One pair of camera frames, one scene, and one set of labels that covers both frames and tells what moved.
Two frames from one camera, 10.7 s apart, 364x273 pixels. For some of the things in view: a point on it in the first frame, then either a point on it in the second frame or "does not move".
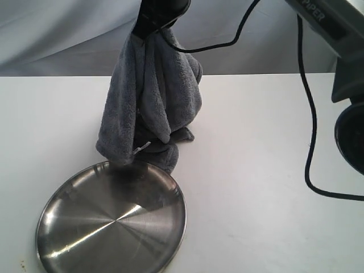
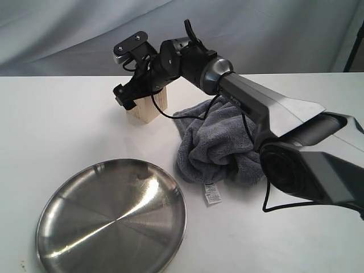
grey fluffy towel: x=156 y=94 -> x=218 y=143
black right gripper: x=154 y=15 -> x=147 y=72
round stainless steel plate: x=114 y=217 does not move
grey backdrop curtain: x=83 y=37 does not move
